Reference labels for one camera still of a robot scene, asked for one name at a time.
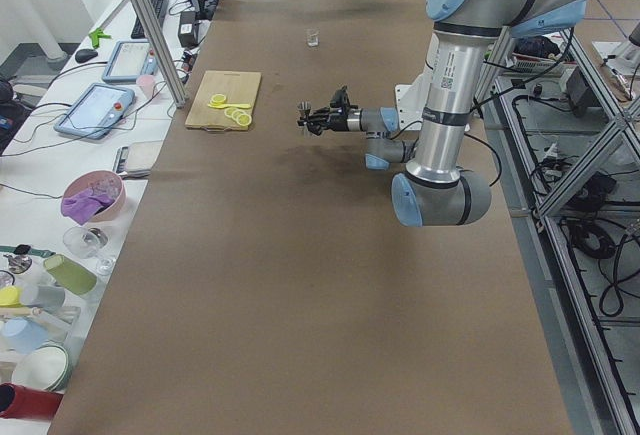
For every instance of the black computer mouse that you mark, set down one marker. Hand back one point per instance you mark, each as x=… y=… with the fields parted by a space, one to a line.
x=84 y=55

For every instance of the red cup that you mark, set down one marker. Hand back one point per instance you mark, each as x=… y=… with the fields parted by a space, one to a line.
x=20 y=402

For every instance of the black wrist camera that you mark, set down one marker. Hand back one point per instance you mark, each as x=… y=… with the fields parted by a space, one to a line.
x=340 y=101

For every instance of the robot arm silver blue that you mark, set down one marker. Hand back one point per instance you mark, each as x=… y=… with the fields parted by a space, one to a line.
x=433 y=190

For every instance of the clear glass measuring cup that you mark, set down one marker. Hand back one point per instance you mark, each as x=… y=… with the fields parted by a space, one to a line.
x=312 y=38

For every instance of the teach pendant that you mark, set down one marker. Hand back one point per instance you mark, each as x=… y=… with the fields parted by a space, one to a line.
x=128 y=61
x=96 y=112

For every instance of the wooden cutting board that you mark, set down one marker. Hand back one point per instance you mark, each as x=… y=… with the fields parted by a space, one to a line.
x=238 y=86

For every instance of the clear wine glass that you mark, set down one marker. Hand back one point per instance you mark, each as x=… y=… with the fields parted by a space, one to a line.
x=88 y=243

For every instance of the steel double jigger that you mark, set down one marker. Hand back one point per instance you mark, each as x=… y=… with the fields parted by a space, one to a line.
x=304 y=110

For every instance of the yellow plastic knife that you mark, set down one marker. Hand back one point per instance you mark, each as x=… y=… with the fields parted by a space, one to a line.
x=229 y=105

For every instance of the aluminium frame post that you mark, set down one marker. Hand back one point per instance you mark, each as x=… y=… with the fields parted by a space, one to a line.
x=155 y=36

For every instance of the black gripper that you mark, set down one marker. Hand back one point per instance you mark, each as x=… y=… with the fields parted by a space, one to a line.
x=339 y=121

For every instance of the pink bowl with purple item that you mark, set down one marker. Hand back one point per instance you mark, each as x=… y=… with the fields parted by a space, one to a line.
x=96 y=196

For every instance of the pink plastic cup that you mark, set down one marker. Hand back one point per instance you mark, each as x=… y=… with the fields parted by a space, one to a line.
x=146 y=83

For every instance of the teach pendant far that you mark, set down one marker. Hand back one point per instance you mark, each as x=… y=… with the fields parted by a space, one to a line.
x=128 y=61

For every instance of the light blue cup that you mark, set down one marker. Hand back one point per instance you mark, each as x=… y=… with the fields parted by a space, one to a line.
x=24 y=335

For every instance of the teach pendant near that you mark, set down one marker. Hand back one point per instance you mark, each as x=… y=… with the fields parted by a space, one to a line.
x=96 y=112

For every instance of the green cup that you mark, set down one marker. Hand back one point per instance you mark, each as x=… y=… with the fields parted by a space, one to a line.
x=70 y=275

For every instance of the lemon slice near knife blade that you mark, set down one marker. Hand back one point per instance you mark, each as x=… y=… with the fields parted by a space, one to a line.
x=218 y=99

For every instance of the white bowl green rim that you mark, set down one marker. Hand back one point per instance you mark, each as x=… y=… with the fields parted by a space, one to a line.
x=47 y=368

